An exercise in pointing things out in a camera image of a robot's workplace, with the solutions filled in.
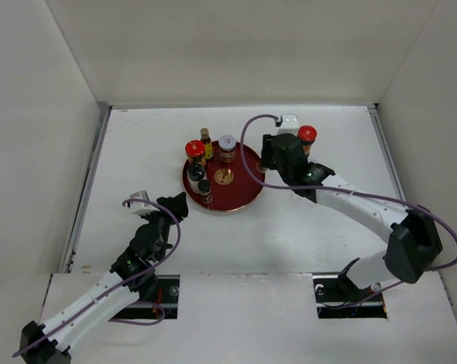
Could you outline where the red-lid dark sauce jar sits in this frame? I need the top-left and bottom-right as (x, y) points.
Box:
(297, 125), (317, 157)

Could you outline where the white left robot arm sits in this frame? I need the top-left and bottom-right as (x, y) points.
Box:
(12, 191), (188, 363)

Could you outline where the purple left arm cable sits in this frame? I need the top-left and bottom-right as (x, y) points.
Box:
(11, 196), (182, 358)

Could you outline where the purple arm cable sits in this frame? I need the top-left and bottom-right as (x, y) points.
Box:
(240, 113), (457, 310)
(11, 196), (182, 358)

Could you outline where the black-cap white salt bottle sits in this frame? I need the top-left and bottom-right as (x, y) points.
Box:
(187, 162), (206, 193)

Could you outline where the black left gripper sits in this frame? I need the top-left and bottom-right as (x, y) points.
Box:
(140, 192), (187, 260)

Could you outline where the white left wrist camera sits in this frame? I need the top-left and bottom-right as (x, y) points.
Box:
(122, 190), (156, 216)

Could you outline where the small yellow-label brown bottle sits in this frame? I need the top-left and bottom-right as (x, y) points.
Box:
(200, 127), (213, 161)

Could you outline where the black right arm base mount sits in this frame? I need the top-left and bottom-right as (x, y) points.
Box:
(312, 259), (387, 319)

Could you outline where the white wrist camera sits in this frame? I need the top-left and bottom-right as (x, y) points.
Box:
(276, 114), (301, 136)
(122, 190), (156, 216)

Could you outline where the black-cap spice bottle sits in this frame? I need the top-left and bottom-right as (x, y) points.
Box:
(197, 179), (213, 204)

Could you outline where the round red lacquer tray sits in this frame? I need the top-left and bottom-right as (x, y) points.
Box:
(181, 141), (263, 212)

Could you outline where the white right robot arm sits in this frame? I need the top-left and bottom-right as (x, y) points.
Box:
(261, 133), (443, 300)

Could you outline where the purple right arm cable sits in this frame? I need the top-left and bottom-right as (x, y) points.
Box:
(240, 113), (457, 310)

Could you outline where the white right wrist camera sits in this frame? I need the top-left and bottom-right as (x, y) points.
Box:
(276, 114), (301, 136)

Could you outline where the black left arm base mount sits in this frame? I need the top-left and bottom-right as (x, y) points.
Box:
(113, 275), (181, 320)

